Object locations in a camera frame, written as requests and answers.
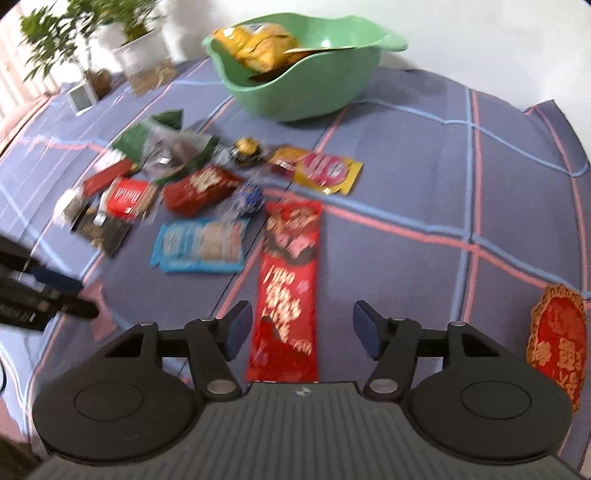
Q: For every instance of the white translucent plant pot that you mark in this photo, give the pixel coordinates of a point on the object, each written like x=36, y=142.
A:
x=143, y=60

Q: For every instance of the long red dark-picture packet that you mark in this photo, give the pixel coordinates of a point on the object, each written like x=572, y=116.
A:
x=288, y=286

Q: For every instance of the white digital thermometer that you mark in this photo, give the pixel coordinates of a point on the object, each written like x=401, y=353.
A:
x=82, y=99

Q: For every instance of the red gold round ornament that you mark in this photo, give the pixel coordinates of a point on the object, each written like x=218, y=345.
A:
x=558, y=346

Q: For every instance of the yellow packet with pink circle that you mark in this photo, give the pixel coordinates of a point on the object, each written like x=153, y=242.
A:
x=323, y=168

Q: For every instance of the plaid blanket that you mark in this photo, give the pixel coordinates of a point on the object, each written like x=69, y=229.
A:
x=415, y=184

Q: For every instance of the green snack packet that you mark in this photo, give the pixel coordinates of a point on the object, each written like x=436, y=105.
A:
x=138, y=136

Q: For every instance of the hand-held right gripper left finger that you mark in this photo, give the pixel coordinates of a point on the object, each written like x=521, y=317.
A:
x=239, y=330

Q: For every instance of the black gold chocolate ball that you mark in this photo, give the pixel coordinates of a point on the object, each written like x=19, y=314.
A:
x=247, y=148

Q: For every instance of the red white snack packet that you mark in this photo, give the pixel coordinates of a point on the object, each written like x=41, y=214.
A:
x=203, y=189

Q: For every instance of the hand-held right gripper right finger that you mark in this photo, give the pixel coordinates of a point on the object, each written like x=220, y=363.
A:
x=367, y=330

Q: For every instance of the long cream packet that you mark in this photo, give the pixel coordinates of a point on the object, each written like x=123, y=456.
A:
x=323, y=48

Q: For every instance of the small red clear-edged packet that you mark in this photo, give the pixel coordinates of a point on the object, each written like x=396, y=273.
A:
x=127, y=196

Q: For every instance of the green leafy plant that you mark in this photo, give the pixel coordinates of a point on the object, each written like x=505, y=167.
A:
x=134, y=18

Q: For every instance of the small tree in brown pot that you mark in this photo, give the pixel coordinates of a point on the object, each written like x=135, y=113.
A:
x=51, y=32

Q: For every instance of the black cracker packet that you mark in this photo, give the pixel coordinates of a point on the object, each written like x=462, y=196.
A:
x=104, y=233

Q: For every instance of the yellow snack packet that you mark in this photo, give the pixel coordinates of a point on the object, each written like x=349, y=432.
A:
x=231, y=41
x=268, y=50

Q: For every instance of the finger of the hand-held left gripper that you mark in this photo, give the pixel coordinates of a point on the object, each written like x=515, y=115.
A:
x=69, y=302
x=51, y=277

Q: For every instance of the light blue snack packet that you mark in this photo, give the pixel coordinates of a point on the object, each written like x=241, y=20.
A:
x=201, y=244

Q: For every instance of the white cube snack packet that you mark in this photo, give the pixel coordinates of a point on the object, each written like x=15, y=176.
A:
x=71, y=205

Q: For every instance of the green plastic bowl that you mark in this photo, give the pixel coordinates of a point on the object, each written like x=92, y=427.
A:
x=286, y=99

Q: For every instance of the long plain red packet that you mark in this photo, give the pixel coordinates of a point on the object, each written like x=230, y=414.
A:
x=106, y=177

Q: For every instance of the blue foil chocolate ball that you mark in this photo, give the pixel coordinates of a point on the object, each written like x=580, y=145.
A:
x=249, y=198

